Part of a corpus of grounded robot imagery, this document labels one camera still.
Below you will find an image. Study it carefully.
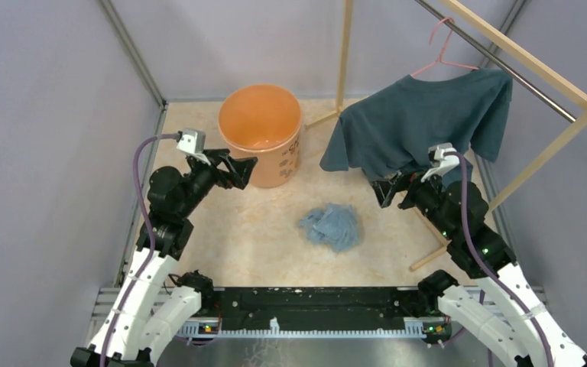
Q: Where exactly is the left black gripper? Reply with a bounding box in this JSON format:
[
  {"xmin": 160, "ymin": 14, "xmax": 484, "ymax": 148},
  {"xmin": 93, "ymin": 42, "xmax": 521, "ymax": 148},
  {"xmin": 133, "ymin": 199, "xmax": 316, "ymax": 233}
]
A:
[{"xmin": 177, "ymin": 148, "xmax": 258, "ymax": 217}]

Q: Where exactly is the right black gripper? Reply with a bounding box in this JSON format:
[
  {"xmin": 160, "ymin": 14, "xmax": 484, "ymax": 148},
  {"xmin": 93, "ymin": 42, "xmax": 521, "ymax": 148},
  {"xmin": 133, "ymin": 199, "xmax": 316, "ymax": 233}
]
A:
[{"xmin": 368, "ymin": 164, "xmax": 456, "ymax": 239}]

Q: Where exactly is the orange trash bin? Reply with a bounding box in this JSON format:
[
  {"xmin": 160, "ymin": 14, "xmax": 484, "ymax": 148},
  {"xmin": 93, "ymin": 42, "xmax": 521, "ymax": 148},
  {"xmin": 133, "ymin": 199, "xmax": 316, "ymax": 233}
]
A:
[{"xmin": 218, "ymin": 84, "xmax": 303, "ymax": 188}]

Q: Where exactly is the blue plastic trash bag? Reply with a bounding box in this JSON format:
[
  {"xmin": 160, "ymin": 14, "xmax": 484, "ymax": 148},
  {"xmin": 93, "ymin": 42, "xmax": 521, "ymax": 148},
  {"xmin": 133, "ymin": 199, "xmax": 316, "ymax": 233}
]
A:
[{"xmin": 297, "ymin": 203, "xmax": 361, "ymax": 252}]

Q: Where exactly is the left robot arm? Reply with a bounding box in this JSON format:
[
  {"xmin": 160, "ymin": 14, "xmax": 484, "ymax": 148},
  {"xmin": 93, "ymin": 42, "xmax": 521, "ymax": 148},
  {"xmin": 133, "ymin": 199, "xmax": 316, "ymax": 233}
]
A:
[{"xmin": 70, "ymin": 149, "xmax": 258, "ymax": 366}]

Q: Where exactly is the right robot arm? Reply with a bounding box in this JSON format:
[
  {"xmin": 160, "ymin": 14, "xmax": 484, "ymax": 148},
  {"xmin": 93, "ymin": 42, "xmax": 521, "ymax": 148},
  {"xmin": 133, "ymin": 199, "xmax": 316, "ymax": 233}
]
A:
[{"xmin": 371, "ymin": 174, "xmax": 587, "ymax": 366}]

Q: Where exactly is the teal t-shirt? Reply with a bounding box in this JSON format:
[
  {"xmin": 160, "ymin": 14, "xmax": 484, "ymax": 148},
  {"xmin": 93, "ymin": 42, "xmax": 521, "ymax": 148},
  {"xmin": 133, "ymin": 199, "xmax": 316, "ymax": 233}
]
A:
[{"xmin": 319, "ymin": 69, "xmax": 513, "ymax": 180}]

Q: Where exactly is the pink clothes hanger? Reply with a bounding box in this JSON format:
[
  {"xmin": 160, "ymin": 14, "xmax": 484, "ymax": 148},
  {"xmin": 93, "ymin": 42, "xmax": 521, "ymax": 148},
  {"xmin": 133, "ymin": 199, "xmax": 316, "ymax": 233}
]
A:
[{"xmin": 411, "ymin": 17, "xmax": 478, "ymax": 77}]

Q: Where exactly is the metal rack rod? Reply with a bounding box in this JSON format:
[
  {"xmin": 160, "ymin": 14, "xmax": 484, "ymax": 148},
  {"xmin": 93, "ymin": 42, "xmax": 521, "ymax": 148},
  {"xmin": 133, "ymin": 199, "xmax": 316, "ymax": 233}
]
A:
[{"xmin": 442, "ymin": 1, "xmax": 587, "ymax": 123}]

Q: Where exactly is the wooden clothes rack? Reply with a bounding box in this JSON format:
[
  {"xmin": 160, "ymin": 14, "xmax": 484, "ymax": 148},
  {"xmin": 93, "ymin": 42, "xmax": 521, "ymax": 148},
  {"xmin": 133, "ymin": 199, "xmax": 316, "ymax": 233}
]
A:
[{"xmin": 304, "ymin": 0, "xmax": 587, "ymax": 272}]

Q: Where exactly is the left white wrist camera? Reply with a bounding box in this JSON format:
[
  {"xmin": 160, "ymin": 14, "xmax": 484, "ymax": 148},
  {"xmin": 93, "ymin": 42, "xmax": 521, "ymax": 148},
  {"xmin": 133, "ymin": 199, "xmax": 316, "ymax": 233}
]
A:
[{"xmin": 177, "ymin": 128, "xmax": 210, "ymax": 164}]

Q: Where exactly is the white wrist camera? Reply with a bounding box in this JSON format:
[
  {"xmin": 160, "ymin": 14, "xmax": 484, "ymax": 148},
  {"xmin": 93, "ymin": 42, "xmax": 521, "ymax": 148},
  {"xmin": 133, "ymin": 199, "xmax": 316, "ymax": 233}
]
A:
[
  {"xmin": 420, "ymin": 143, "xmax": 460, "ymax": 183},
  {"xmin": 177, "ymin": 128, "xmax": 210, "ymax": 164}
]

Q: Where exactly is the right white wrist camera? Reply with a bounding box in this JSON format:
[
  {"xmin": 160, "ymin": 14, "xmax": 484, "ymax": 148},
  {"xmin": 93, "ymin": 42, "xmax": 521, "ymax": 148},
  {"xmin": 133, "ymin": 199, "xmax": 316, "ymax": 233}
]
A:
[{"xmin": 420, "ymin": 143, "xmax": 460, "ymax": 183}]

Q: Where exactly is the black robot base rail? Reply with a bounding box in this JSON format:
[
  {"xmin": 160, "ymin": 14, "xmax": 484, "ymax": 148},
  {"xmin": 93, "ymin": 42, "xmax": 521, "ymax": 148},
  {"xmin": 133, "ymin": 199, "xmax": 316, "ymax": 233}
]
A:
[{"xmin": 177, "ymin": 287, "xmax": 452, "ymax": 345}]

